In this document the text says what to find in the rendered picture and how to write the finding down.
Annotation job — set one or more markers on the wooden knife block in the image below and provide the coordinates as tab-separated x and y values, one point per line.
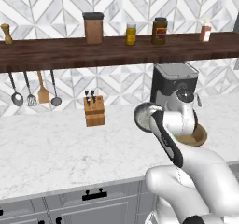
94	112

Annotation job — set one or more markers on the hanging wooden spatula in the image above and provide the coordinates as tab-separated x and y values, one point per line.
43	94

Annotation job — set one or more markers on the grey cupboard door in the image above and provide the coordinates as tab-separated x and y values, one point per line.
21	220
99	213

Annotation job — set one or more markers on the brown canister with black lid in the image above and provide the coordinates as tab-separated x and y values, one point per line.
93	30

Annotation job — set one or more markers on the hanging metal spoon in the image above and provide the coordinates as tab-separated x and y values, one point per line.
56	101

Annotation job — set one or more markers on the wooden pepper grinder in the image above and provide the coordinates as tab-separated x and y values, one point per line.
7	34

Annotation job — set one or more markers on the dark wooden wall shelf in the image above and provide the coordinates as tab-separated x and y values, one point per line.
93	55

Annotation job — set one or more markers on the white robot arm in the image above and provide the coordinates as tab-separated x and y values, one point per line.
189	178

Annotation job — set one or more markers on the hanging metal ladle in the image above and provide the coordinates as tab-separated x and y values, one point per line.
17	98

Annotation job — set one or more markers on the black and silver coffee machine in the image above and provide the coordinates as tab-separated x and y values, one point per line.
169	78

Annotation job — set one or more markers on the red and white bottle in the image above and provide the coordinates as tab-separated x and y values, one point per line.
205	33

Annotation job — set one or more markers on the yellow spice jar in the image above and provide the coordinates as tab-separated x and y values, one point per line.
131	34

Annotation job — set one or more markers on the grey drawer front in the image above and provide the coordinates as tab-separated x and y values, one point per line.
15	206
124	192

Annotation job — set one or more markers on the brown jar with red label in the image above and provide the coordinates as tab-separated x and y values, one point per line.
159	31

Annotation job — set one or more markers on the wooden bowl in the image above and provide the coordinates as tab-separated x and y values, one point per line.
199	136

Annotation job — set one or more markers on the hanging metal slotted turner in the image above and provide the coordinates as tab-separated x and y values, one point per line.
31	100

